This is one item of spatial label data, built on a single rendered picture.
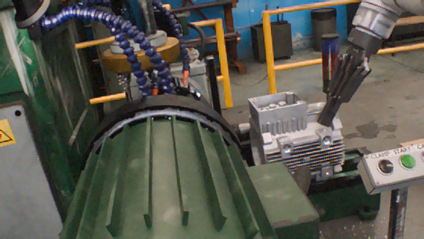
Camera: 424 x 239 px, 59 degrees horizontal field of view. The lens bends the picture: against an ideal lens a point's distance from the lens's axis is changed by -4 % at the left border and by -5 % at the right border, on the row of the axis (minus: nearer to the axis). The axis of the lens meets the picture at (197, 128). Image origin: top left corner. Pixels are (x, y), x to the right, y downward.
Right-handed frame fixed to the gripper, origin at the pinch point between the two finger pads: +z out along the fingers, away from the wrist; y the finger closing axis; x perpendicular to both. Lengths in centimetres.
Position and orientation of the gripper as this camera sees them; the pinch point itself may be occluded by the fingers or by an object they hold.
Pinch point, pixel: (328, 112)
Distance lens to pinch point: 98.4
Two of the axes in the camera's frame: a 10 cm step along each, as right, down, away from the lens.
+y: 1.0, 3.8, -9.2
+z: -3.6, 8.8, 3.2
